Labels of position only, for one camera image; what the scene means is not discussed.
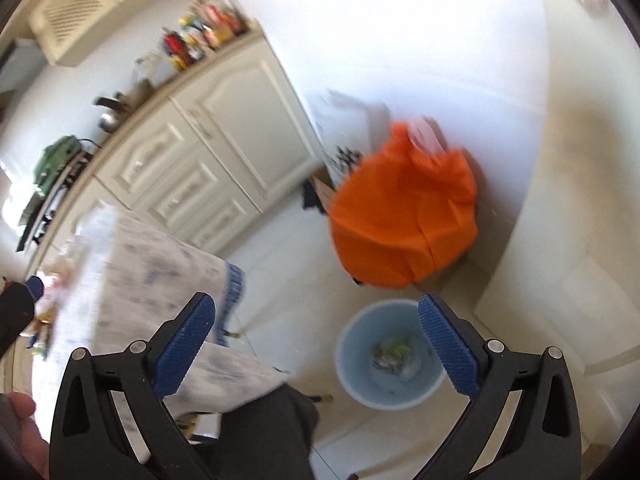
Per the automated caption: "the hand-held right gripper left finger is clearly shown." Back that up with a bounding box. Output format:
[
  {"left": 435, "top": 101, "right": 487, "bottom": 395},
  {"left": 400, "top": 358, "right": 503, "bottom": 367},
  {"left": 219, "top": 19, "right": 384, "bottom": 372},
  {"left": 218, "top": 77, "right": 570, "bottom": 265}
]
[{"left": 48, "top": 291, "right": 217, "bottom": 480}]

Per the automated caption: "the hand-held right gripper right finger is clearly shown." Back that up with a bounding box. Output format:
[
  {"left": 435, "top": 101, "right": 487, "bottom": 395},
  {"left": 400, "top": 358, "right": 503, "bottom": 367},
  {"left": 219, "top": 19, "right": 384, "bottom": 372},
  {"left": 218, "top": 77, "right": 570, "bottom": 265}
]
[{"left": 410, "top": 294, "right": 583, "bottom": 480}]

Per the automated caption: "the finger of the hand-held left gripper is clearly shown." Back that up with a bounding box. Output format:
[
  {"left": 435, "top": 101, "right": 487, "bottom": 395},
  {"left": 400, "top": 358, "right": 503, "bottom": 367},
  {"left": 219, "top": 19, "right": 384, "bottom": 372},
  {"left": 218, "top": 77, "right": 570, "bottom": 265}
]
[{"left": 0, "top": 275, "right": 46, "bottom": 358}]

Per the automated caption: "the person's left hand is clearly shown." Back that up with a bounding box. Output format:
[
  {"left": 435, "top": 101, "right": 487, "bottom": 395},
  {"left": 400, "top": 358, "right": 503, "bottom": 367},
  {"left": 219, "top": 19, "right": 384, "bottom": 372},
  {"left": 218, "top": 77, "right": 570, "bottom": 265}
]
[{"left": 0, "top": 392, "right": 51, "bottom": 480}]

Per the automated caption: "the crumpled green wrapper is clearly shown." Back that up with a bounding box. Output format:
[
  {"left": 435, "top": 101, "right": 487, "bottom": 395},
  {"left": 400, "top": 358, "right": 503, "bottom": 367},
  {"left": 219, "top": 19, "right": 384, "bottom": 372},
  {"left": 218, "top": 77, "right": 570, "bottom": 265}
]
[{"left": 370, "top": 337, "right": 416, "bottom": 371}]

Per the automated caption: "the blue printed white tablecloth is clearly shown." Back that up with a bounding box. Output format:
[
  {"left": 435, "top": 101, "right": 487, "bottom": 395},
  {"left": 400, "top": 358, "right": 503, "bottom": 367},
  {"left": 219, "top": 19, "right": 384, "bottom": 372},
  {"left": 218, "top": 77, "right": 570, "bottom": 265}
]
[{"left": 30, "top": 200, "right": 291, "bottom": 461}]

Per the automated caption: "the black gas stove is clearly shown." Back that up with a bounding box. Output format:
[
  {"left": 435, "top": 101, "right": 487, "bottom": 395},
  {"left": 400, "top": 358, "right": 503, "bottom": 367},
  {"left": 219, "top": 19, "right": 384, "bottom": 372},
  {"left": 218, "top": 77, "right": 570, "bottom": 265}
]
[{"left": 15, "top": 150, "right": 101, "bottom": 253}]

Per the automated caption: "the person's leg in dark pants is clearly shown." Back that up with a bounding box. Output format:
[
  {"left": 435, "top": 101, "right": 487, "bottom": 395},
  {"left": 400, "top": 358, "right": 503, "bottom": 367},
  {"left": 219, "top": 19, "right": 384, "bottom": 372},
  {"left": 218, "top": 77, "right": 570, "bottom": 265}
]
[{"left": 200, "top": 385, "right": 321, "bottom": 480}]

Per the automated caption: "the orange plastic bag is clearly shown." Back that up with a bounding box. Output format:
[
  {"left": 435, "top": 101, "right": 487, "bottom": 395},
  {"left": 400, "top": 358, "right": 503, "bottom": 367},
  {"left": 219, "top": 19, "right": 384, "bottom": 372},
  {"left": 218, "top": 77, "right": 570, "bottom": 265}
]
[{"left": 330, "top": 121, "right": 478, "bottom": 290}]

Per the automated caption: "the cream door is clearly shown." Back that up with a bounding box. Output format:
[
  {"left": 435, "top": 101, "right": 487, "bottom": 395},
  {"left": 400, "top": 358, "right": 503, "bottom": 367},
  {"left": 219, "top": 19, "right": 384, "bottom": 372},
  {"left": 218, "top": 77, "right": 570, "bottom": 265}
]
[{"left": 475, "top": 0, "right": 640, "bottom": 461}]

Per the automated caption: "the dark cloth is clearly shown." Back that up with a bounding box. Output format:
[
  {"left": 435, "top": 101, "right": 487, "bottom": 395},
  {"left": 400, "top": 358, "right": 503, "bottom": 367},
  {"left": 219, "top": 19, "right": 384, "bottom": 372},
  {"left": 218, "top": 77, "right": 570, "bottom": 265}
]
[{"left": 301, "top": 180, "right": 323, "bottom": 211}]

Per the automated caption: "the brown cardboard box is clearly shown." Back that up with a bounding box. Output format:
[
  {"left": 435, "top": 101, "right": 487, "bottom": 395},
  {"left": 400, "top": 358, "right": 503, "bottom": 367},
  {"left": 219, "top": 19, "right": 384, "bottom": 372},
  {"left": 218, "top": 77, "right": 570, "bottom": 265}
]
[{"left": 310, "top": 172, "right": 341, "bottom": 216}]

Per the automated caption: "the pink plastic bag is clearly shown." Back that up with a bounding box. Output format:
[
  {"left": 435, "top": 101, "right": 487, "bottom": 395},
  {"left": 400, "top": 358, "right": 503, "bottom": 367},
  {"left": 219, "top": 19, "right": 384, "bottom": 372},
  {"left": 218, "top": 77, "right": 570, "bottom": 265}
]
[{"left": 407, "top": 117, "right": 448, "bottom": 153}]

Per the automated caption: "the metal wok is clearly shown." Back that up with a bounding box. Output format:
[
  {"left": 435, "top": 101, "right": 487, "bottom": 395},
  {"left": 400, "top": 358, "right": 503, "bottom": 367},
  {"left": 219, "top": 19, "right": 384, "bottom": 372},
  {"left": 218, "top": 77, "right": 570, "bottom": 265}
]
[{"left": 92, "top": 92, "right": 138, "bottom": 131}]

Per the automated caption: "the cream kitchen cabinet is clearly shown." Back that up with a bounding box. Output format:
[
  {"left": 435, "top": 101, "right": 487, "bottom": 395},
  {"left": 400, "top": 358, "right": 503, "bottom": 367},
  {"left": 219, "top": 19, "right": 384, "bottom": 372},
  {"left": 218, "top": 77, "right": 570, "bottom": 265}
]
[{"left": 20, "top": 25, "right": 331, "bottom": 271}]

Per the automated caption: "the white printed rice bag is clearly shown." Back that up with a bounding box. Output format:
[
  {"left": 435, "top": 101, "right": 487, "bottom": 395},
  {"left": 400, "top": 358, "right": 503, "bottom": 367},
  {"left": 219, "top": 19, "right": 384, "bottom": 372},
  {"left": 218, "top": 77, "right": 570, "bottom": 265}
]
[{"left": 307, "top": 90, "right": 391, "bottom": 186}]

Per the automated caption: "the row of condiment bottles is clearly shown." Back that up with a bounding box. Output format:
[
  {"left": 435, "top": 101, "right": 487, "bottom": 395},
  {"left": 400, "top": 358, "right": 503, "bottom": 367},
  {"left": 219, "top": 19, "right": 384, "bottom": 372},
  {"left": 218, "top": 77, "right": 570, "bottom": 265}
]
[{"left": 162, "top": 0, "right": 248, "bottom": 68}]

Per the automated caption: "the cream wall cupboard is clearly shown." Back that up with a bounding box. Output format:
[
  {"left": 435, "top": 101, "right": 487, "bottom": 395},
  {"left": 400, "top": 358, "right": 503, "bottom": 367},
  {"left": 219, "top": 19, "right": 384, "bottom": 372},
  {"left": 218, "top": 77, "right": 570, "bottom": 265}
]
[{"left": 27, "top": 0, "right": 196, "bottom": 68}]

